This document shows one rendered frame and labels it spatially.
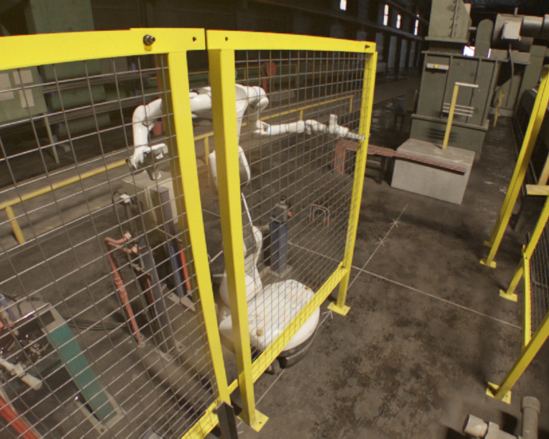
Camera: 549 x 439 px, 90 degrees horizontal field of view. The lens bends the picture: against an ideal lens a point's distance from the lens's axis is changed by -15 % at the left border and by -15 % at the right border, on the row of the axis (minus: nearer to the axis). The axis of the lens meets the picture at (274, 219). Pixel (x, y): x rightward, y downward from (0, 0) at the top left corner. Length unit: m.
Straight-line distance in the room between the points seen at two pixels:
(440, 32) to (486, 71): 0.84
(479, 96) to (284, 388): 4.43
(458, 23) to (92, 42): 4.89
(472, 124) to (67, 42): 4.93
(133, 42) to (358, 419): 1.99
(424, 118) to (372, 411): 4.16
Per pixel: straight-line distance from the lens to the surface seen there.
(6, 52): 0.66
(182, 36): 0.84
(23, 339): 1.76
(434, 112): 5.24
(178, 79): 0.77
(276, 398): 2.07
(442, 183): 4.64
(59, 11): 9.67
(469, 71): 5.14
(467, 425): 1.96
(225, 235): 1.03
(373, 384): 2.20
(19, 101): 6.77
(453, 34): 5.20
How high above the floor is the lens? 1.80
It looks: 29 degrees down
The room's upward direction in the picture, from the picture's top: straight up
